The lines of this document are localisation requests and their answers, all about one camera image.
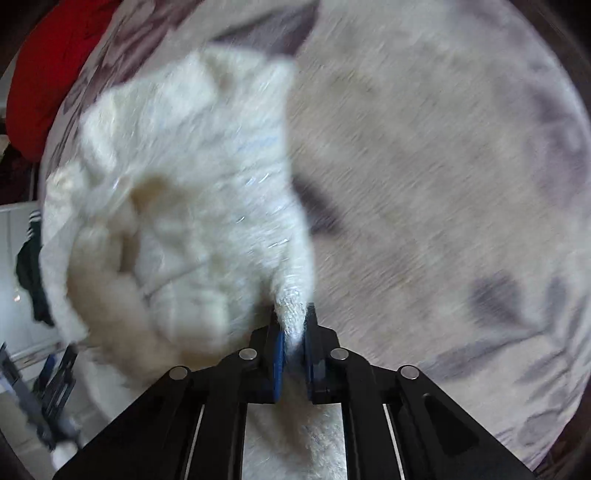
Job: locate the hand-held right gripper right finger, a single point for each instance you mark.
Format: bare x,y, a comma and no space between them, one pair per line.
310,357

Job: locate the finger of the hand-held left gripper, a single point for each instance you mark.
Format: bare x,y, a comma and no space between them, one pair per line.
57,383

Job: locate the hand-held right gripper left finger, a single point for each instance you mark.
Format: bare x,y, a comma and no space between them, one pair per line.
278,364

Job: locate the white fluffy sweater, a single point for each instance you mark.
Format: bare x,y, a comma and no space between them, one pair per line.
184,207

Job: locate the dark green hanging garment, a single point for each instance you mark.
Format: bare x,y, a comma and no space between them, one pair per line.
32,272

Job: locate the beige floral bed sheet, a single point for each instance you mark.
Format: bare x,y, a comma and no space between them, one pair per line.
415,184

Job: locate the red cloth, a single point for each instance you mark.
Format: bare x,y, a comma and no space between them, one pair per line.
51,69

